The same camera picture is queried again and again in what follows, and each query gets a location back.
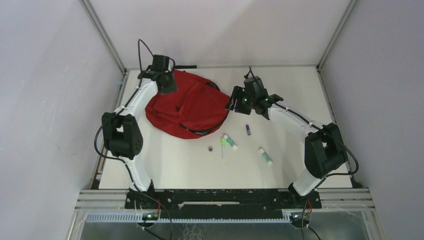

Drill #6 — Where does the red student backpack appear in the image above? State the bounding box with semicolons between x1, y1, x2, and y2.
145;70;230;140

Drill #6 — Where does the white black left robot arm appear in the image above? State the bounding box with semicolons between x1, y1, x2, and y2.
99;54;177;209

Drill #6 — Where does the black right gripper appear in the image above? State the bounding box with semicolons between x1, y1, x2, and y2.
224;85;256;116

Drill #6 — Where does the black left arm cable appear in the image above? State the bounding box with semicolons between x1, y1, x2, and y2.
93;39;174;240

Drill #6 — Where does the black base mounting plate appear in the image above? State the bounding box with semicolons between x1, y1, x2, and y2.
124;188;322;210

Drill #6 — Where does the purple capped small tube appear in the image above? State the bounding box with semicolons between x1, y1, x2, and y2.
245;124;251;136

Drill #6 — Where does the green white glue stick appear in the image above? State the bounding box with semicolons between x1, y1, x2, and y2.
223;134;238;150
259;147;273;165

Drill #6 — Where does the green capped white pen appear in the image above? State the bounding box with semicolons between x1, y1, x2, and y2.
221;137;226;162

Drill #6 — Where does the aluminium frame rail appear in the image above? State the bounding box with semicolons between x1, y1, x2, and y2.
79;0;127;76

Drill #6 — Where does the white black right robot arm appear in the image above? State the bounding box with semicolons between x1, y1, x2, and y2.
226;76;359;208

